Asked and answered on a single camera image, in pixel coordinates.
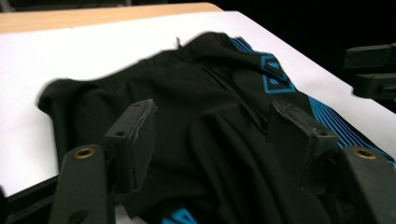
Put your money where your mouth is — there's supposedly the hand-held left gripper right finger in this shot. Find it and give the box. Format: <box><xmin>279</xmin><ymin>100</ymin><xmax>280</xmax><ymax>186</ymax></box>
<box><xmin>265</xmin><ymin>100</ymin><xmax>340</xmax><ymax>194</ymax></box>

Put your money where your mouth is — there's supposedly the black swim shorts blue print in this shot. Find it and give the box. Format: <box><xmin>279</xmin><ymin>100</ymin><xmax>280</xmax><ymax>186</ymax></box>
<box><xmin>36</xmin><ymin>31</ymin><xmax>395</xmax><ymax>224</ymax></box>

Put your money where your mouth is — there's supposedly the white table mat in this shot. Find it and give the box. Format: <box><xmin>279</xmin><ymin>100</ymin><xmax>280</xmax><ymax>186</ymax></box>
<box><xmin>0</xmin><ymin>10</ymin><xmax>396</xmax><ymax>200</ymax></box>

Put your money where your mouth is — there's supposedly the wooden table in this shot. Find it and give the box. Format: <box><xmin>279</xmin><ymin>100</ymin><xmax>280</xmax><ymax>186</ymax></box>
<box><xmin>0</xmin><ymin>2</ymin><xmax>223</xmax><ymax>35</ymax></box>

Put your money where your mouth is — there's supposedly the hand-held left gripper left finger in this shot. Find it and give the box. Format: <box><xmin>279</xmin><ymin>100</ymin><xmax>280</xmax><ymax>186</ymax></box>
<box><xmin>104</xmin><ymin>98</ymin><xmax>158</xmax><ymax>195</ymax></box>

